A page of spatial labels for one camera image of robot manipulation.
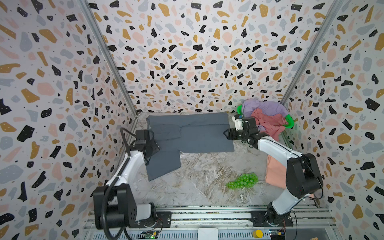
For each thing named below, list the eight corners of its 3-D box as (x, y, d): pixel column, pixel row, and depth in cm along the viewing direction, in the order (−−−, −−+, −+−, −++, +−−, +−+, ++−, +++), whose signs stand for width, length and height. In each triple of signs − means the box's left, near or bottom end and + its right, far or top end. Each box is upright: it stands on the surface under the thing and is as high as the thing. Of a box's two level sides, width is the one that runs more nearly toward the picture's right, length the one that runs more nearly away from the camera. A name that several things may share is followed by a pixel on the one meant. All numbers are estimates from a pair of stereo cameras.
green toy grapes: (227, 190, 86) (228, 187, 82) (224, 179, 90) (226, 175, 86) (257, 186, 87) (260, 183, 83) (253, 175, 91) (255, 172, 87)
